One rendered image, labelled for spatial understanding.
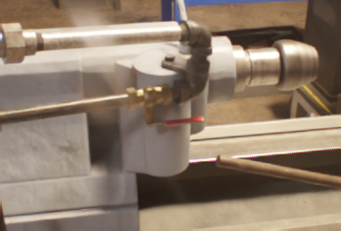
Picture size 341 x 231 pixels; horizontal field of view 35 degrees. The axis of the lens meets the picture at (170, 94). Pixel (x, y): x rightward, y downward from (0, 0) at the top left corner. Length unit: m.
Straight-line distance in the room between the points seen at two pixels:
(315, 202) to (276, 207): 0.09
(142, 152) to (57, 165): 0.13
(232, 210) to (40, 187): 0.48
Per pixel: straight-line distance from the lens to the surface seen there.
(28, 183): 0.86
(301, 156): 1.20
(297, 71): 0.92
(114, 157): 0.88
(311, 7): 2.61
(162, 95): 0.73
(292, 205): 1.22
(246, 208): 1.20
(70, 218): 0.85
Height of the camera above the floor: 1.49
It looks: 28 degrees down
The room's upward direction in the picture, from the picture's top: straight up
